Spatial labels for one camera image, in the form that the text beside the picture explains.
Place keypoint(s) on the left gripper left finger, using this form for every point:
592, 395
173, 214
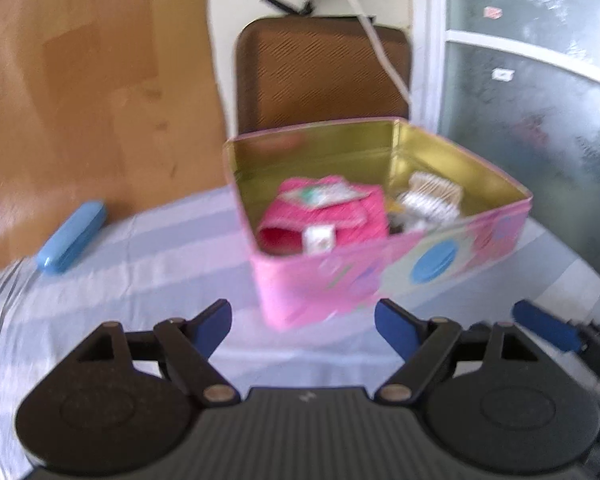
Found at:
120, 401

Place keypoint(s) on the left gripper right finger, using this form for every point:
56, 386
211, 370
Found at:
487, 394

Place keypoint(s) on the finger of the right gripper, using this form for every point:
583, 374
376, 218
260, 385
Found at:
582, 339

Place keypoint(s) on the blue glasses case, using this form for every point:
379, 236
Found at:
71, 238

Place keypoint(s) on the cotton swab pack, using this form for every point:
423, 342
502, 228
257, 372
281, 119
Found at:
432, 197

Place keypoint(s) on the pink tin box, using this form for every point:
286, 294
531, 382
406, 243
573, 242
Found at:
325, 280

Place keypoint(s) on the pink knitted cloth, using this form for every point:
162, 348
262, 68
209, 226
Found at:
281, 229

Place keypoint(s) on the white paper sachet packet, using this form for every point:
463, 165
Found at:
323, 195

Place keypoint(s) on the striped grey bed sheet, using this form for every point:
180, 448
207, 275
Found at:
178, 259

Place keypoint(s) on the frosted glass door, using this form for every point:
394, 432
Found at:
518, 82

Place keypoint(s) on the brown chair backrest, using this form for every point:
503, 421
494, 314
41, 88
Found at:
292, 71

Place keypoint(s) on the wooden pattern wall sheet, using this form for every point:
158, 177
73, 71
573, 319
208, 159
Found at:
111, 100

